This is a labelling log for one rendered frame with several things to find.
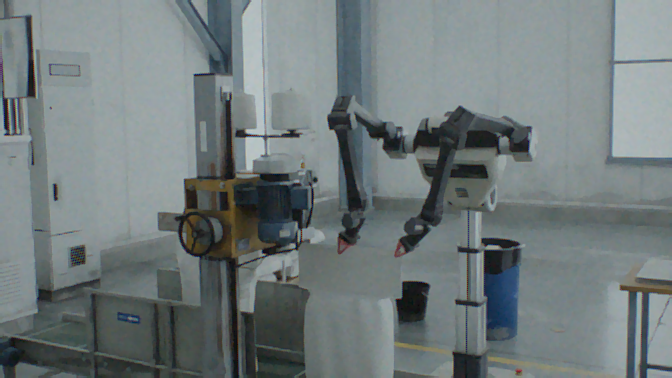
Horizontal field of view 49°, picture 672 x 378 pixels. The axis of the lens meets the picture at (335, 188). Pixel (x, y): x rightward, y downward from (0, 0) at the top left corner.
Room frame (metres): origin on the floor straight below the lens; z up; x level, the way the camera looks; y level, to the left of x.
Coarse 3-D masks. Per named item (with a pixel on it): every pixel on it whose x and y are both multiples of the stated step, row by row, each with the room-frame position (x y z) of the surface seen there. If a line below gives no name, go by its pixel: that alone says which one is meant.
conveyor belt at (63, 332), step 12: (60, 324) 4.26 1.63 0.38; (72, 324) 4.26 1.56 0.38; (24, 336) 4.03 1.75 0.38; (36, 336) 4.03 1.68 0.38; (48, 336) 4.03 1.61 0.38; (60, 336) 4.02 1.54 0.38; (72, 336) 4.02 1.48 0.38; (84, 336) 4.02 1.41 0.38; (84, 348) 3.80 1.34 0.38; (264, 360) 3.57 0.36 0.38; (276, 360) 3.57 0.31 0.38; (264, 372) 3.40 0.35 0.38; (276, 372) 3.40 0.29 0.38; (288, 372) 3.39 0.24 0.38; (300, 372) 3.39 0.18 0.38
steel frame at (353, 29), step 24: (216, 0) 9.19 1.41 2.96; (240, 0) 9.11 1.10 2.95; (360, 0) 11.69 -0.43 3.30; (192, 24) 8.65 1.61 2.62; (216, 24) 9.20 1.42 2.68; (240, 24) 9.10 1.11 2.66; (360, 24) 11.77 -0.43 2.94; (216, 48) 8.93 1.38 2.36; (240, 48) 9.09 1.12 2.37; (360, 48) 11.77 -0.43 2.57; (216, 72) 9.20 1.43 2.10; (240, 72) 9.08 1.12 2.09; (360, 72) 11.77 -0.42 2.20; (360, 96) 11.86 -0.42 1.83; (240, 144) 9.05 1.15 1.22; (360, 144) 11.87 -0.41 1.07; (240, 168) 9.03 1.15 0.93; (360, 168) 11.87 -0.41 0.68
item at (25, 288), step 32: (0, 64) 5.24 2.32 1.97; (0, 160) 5.11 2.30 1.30; (0, 192) 5.09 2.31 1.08; (0, 224) 5.08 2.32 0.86; (32, 224) 5.29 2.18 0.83; (0, 256) 5.06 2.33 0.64; (32, 256) 5.29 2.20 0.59; (0, 288) 5.05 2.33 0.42; (32, 288) 5.27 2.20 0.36; (0, 320) 5.05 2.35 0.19; (32, 320) 5.30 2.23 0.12
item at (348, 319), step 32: (320, 256) 3.22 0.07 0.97; (352, 256) 3.14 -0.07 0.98; (384, 256) 3.09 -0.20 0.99; (320, 288) 3.23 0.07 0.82; (352, 288) 3.14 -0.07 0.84; (384, 288) 3.09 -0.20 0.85; (320, 320) 3.14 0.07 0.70; (352, 320) 3.06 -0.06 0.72; (384, 320) 3.03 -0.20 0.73; (320, 352) 3.13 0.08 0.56; (352, 352) 3.06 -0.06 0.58; (384, 352) 3.03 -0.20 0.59
